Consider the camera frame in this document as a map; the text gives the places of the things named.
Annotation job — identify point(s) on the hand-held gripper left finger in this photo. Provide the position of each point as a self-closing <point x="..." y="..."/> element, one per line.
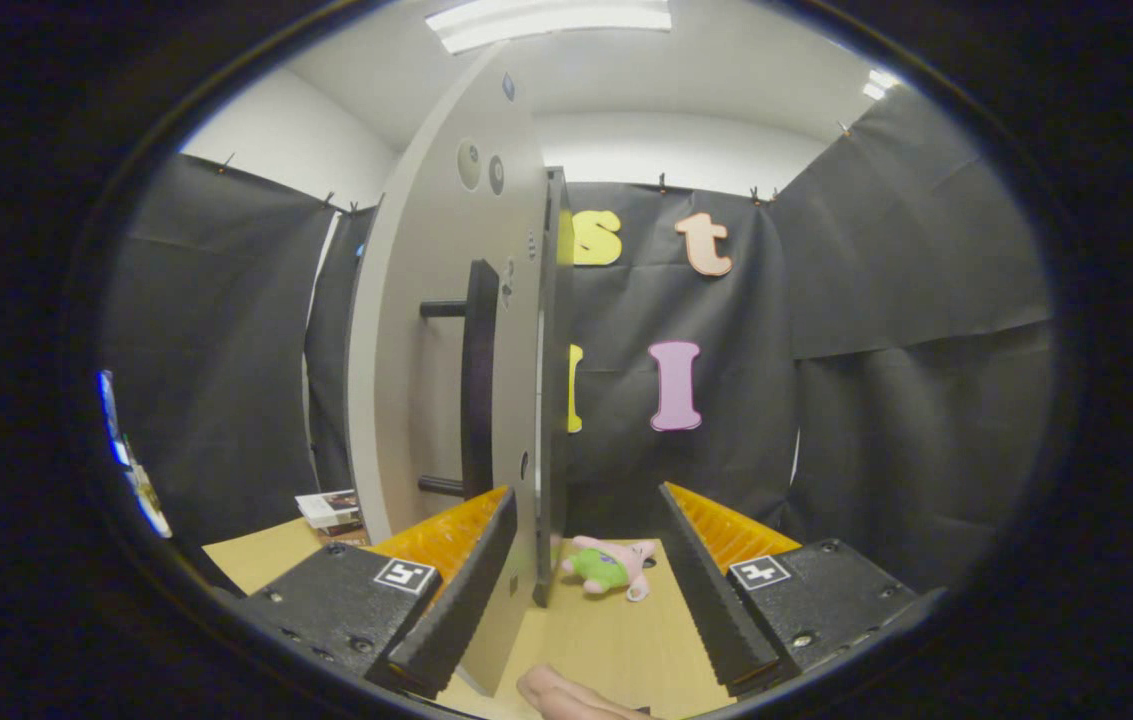
<point x="466" y="590"/>

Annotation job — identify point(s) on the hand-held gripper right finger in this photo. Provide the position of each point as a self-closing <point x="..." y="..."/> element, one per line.
<point x="711" y="590"/>

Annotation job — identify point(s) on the beige shoe cabinet door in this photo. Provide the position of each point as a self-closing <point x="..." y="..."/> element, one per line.
<point x="406" y="400"/>

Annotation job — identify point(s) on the dark grey shoe cabinet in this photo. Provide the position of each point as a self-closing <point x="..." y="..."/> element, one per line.
<point x="554" y="400"/>

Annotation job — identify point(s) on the pink green plush toy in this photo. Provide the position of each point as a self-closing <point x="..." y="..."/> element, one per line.
<point x="606" y="570"/>

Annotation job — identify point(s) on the stack of books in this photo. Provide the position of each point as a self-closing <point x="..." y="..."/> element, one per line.
<point x="328" y="507"/>

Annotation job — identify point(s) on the black backdrop cloth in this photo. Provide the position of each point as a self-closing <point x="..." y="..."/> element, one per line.
<point x="876" y="300"/>

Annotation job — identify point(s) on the small ceiling light panel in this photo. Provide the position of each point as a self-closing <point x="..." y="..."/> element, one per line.
<point x="881" y="84"/>

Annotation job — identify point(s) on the long ceiling light panel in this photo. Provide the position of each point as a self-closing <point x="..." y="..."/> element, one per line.
<point x="546" y="22"/>

